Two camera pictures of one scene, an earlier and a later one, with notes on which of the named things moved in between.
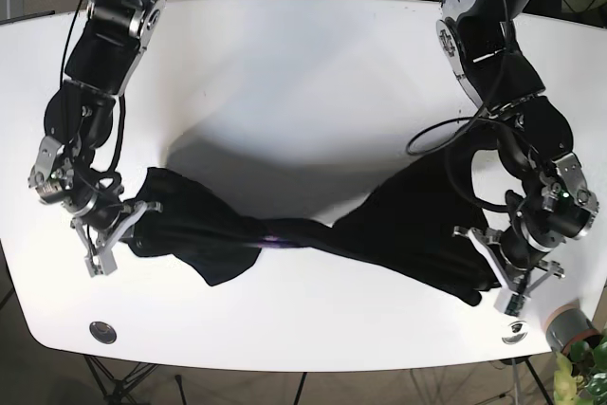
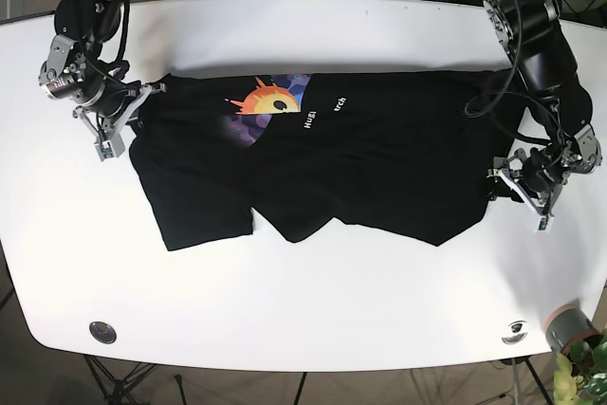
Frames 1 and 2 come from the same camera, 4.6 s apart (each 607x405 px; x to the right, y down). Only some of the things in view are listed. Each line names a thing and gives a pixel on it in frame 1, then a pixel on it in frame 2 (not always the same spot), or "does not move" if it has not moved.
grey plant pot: (568, 324) does not move
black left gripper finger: (497, 265) → (507, 175)
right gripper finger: (138, 209) → (145, 89)
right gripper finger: (91, 260) → (109, 143)
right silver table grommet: (515, 332) does not move
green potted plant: (580, 377) does not move
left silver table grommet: (102, 332) does not move
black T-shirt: (412, 216) → (409, 155)
